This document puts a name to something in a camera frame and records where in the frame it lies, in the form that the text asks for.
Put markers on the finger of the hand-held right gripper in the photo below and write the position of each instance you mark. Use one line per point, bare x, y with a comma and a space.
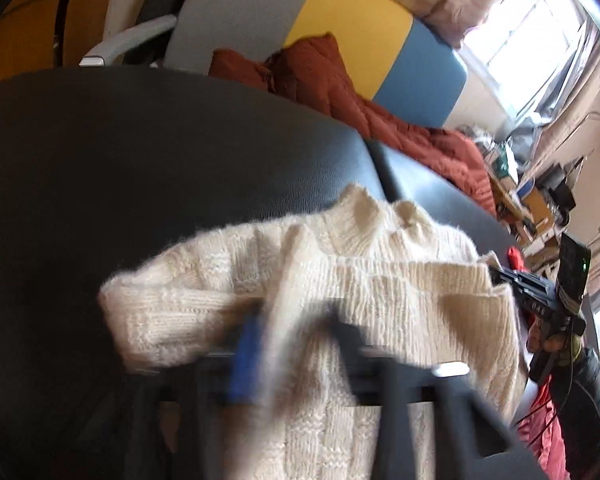
507, 276

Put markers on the grey beige curtain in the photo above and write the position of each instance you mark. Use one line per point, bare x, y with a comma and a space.
570, 105

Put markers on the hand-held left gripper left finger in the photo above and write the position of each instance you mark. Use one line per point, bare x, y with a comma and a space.
247, 360

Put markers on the black leather ottoman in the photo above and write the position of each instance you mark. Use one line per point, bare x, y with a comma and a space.
130, 160

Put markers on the white chair armrest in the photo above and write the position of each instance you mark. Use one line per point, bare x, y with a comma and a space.
130, 35

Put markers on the bright window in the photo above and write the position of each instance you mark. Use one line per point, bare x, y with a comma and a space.
525, 45

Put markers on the wooden wardrobe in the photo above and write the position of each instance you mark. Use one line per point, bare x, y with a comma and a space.
20, 45

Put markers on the person's right hand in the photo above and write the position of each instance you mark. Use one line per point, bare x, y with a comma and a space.
540, 342

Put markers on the small red cloth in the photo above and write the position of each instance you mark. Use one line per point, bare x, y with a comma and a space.
516, 257

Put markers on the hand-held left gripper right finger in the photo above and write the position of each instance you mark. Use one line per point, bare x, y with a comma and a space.
347, 345

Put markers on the grey yellow blue sofa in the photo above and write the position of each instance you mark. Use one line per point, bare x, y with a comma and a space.
230, 10

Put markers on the rust quilted blanket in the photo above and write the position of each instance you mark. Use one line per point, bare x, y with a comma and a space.
320, 75

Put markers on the person's right forearm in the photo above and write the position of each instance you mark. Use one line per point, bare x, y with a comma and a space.
585, 400

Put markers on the cream knit sweater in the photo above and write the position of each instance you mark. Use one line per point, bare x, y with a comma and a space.
380, 290

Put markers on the pile of boxes and clutter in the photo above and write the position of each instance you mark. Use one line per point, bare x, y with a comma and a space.
530, 200

